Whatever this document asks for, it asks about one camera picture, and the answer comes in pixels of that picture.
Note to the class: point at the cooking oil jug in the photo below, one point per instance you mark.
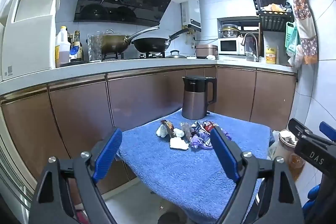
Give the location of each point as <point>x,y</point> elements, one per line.
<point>61,48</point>

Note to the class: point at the person's right hand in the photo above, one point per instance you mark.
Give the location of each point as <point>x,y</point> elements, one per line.
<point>312,195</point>

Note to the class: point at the dark round object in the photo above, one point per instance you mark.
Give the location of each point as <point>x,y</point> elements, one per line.
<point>169,218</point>

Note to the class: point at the golden wok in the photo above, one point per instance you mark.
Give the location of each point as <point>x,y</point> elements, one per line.
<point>114,44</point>

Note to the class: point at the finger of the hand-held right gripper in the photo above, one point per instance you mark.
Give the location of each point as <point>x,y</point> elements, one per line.
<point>298,128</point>
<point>328,129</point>

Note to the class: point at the white water heater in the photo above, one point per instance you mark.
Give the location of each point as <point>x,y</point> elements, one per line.
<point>193,14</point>

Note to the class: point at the brown electric kettle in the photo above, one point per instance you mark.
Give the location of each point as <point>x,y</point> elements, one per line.
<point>194,100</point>

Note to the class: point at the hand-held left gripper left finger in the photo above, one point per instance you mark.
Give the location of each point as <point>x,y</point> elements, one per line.
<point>107,153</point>

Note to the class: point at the blue towel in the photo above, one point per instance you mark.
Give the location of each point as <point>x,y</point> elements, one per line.
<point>168,174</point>

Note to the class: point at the silver foil wrapper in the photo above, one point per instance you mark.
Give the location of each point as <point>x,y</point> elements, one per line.
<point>226,134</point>

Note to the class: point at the steel pot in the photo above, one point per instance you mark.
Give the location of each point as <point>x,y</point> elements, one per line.
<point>230,31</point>

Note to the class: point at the white bag-lined bin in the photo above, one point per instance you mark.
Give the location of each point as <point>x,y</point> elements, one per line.
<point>282,145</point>

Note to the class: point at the white blue wrapper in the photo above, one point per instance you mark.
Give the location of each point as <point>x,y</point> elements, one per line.
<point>196,126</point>

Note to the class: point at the metal kitchen faucet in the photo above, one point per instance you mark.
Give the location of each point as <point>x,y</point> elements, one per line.
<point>254,41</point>

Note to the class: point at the white microwave oven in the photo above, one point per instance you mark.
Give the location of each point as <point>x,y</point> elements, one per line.
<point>229,47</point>

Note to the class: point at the green plastic hanging board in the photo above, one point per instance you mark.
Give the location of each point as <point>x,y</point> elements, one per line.
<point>290,40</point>

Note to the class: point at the amber oil bottle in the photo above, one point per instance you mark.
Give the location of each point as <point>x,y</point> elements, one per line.
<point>296,165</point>

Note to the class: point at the clear glass pitcher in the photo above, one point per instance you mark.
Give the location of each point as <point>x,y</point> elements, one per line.
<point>95,48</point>

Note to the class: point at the glass pot lid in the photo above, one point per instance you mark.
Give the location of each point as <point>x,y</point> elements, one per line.
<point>176,55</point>

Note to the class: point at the brown snack wrapper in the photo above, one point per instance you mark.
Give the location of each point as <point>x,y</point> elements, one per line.
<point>168,127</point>

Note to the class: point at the purple snack wrapper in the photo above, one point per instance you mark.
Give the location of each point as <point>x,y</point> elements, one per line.
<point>208,142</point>

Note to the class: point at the clear plastic wrapper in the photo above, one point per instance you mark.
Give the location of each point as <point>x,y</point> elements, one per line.
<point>187,129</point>

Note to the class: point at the dark bottle with blue label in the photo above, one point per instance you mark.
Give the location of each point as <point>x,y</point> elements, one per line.
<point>76,50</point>

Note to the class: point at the black wall rack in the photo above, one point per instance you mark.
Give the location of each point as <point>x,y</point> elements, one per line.
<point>273,20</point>

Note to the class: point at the yellow detergent bottle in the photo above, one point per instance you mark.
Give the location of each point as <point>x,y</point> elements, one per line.
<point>271,56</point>

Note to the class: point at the white countertop appliance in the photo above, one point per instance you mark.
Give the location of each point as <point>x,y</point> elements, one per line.
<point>29,43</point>

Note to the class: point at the black frying pan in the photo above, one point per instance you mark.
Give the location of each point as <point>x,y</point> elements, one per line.
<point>151,45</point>

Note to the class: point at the white tissue on counter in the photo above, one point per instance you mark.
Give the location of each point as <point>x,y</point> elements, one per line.
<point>210,57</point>

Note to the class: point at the gas stove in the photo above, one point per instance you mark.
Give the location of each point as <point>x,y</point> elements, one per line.
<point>115,56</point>

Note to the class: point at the red silver snack wrapper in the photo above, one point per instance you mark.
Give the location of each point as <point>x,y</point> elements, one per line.
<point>207,125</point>

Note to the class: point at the floral apron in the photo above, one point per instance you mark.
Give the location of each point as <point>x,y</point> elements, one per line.
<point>305,29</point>

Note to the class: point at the white tissue wad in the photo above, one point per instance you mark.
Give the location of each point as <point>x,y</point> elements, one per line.
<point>161,132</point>
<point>178,133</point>
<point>178,144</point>

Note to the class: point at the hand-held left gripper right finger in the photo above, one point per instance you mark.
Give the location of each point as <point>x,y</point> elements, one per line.
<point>223,153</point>

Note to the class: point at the brown rice cooker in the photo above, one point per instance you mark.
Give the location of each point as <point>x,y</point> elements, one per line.
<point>207,50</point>

